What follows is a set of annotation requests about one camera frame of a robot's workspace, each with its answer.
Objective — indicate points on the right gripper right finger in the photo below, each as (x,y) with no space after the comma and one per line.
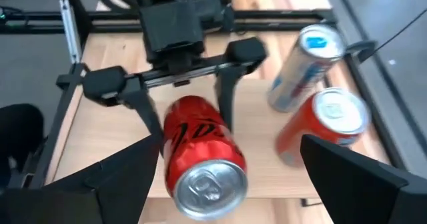
(367,190)

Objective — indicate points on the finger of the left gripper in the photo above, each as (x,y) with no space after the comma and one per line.
(103,85)
(243,54)

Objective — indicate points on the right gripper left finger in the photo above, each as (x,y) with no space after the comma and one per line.
(83,197)

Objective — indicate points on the red soda can blue logo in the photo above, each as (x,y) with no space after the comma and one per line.
(313,130)

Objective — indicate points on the red cola can black lettering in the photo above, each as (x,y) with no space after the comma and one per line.
(200,144)

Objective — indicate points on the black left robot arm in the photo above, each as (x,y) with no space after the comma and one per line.
(213,7)

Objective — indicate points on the slim silver blue can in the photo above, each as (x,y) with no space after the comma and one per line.
(300,74)

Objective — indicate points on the silver aluminium bar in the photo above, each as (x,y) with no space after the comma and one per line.
(70,30)

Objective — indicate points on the black table frame rails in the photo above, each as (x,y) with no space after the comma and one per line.
(283,14)

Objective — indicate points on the black camera housing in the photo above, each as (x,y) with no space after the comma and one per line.
(20,137)

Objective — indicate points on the wooden shelf black metal frame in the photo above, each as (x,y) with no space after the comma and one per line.
(260,170)

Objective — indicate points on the black frame clamp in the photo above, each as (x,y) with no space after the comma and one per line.
(362,49)

